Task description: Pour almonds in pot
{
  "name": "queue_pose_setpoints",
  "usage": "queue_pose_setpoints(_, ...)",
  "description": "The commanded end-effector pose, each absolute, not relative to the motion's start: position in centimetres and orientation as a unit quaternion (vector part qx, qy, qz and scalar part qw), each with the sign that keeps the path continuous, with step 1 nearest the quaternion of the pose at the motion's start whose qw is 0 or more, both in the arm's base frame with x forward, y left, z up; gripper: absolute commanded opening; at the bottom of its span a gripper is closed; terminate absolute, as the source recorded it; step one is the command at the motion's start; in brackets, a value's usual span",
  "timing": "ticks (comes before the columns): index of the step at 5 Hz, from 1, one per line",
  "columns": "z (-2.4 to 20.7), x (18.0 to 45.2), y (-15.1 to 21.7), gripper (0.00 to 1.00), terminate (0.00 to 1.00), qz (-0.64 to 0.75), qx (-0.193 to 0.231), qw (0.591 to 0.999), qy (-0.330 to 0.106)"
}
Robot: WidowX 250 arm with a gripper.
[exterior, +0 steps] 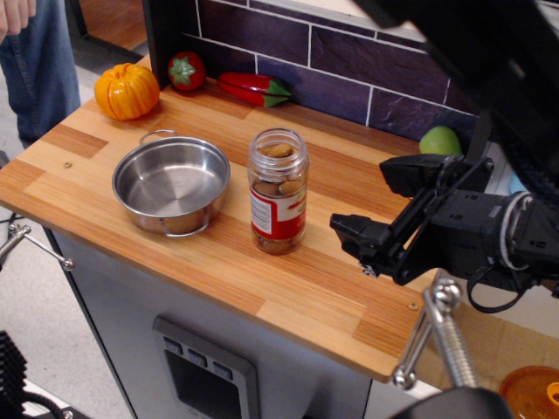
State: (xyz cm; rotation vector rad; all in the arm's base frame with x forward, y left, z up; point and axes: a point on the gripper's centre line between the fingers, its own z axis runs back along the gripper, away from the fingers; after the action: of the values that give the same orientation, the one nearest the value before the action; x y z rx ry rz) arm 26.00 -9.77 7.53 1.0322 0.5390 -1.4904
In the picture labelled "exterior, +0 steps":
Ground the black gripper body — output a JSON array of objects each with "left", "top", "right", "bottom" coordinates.
[{"left": 391, "top": 155, "right": 524, "bottom": 292}]

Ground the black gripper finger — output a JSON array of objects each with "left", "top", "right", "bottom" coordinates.
[
  {"left": 379, "top": 154, "right": 444, "bottom": 197},
  {"left": 330, "top": 214, "right": 393, "bottom": 276}
]

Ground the clear plastic almond jar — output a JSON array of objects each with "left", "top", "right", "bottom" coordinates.
[{"left": 247, "top": 128, "right": 309, "bottom": 255}]

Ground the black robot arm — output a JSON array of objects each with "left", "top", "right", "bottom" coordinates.
[{"left": 330, "top": 1, "right": 558, "bottom": 293}]

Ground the stainless steel pot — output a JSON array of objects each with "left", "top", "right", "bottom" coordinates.
[{"left": 112, "top": 130, "right": 231, "bottom": 237}]

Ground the bystander hand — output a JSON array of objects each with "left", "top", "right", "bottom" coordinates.
[{"left": 0, "top": 0, "right": 37, "bottom": 41}]

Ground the green toy pear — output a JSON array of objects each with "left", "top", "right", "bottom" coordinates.
[{"left": 419, "top": 126, "right": 463, "bottom": 155}]

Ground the light blue plastic bowl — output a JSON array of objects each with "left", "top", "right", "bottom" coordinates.
[{"left": 509, "top": 173, "right": 528, "bottom": 195}]

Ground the right metal clamp screw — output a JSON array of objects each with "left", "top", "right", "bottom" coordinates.
[{"left": 392, "top": 278, "right": 480, "bottom": 390}]

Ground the metal clamp screw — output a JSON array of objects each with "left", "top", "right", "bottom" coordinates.
[
  {"left": 392, "top": 278, "right": 480, "bottom": 390},
  {"left": 0, "top": 222, "right": 76, "bottom": 272}
]

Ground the orange plastic lid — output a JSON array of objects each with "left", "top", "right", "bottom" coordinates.
[{"left": 499, "top": 366, "right": 558, "bottom": 418}]

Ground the red toy chili pepper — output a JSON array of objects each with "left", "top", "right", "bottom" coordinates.
[{"left": 217, "top": 72, "right": 291, "bottom": 107}]

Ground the grey toy kitchen cabinet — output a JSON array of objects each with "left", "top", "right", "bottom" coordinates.
[{"left": 43, "top": 226, "right": 438, "bottom": 419}]

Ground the red toy tomato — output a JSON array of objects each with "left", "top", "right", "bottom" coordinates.
[{"left": 168, "top": 52, "right": 206, "bottom": 92}]

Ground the orange toy pumpkin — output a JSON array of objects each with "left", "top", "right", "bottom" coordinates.
[{"left": 94, "top": 63, "right": 160, "bottom": 120}]

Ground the left metal clamp screw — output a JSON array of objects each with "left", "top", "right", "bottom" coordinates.
[{"left": 0, "top": 222, "right": 76, "bottom": 272}]

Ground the bystander blue jeans leg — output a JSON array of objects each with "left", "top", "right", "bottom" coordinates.
[{"left": 1, "top": 1, "right": 81, "bottom": 148}]

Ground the black foreground frame bar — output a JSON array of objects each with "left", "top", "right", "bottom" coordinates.
[{"left": 1, "top": 331, "right": 26, "bottom": 418}]

